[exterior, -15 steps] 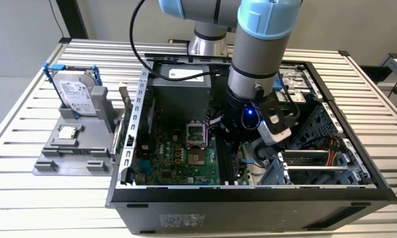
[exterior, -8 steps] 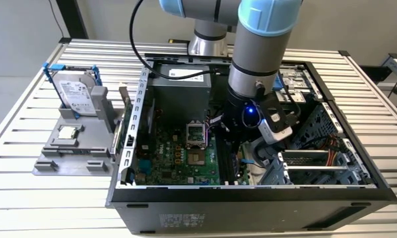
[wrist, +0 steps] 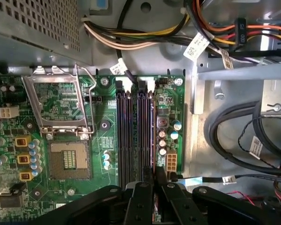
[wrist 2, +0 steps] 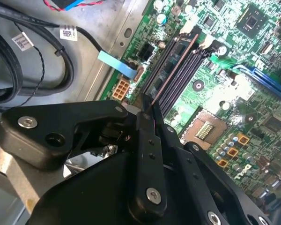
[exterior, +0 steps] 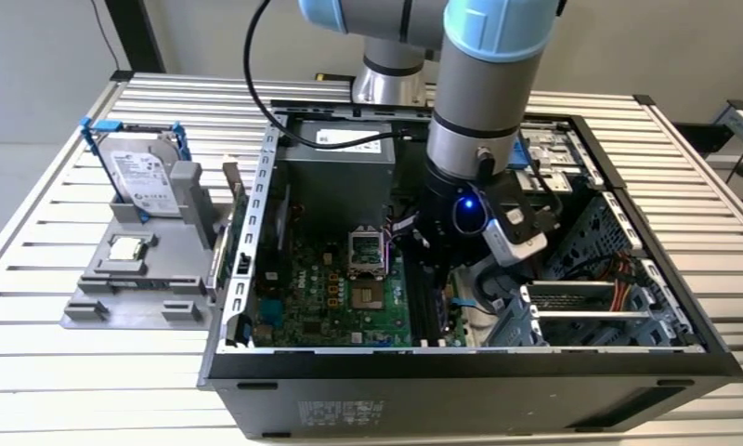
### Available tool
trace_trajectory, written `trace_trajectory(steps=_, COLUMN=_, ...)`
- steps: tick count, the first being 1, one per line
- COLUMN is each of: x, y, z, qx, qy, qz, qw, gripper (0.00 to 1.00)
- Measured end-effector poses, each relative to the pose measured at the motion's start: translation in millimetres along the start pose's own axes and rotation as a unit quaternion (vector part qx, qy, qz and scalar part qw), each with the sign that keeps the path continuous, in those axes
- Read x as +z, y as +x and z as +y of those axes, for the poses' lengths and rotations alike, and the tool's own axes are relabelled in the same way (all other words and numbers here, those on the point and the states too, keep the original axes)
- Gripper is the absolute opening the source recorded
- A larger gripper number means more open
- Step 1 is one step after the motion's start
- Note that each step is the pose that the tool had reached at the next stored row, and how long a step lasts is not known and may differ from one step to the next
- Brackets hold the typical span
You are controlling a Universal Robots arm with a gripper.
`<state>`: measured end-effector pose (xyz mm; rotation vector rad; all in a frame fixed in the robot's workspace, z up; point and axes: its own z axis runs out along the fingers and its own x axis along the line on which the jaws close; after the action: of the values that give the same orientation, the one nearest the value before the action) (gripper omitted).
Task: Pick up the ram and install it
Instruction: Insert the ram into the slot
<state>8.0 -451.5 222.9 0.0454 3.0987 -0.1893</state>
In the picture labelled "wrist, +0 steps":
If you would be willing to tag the yellow-framed black inductor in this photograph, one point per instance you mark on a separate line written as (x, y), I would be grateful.
(26, 176)
(23, 142)
(24, 159)

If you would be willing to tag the white eight-pin power connector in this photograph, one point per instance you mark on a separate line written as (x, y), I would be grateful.
(171, 162)

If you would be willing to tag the silver socket cover frame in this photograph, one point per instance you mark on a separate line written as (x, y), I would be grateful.
(34, 100)

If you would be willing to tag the black-clip RAM slot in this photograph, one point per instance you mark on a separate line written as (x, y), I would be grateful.
(141, 131)
(120, 131)

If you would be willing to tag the green PC motherboard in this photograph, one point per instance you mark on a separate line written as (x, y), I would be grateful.
(100, 105)

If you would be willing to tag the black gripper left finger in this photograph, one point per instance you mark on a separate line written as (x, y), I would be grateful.
(140, 206)

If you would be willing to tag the CPU socket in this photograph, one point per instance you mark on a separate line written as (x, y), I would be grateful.
(70, 159)

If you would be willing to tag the silver perforated power supply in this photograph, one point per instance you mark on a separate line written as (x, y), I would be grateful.
(37, 25)

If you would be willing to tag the white-clip RAM slot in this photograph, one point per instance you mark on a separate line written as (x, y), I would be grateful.
(150, 85)
(128, 131)

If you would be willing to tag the white four-pin power connector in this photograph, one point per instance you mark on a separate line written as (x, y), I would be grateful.
(9, 112)

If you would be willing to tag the grey metal PC case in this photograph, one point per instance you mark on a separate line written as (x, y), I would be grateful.
(173, 61)

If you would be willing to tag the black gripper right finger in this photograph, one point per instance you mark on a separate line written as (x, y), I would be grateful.
(178, 206)

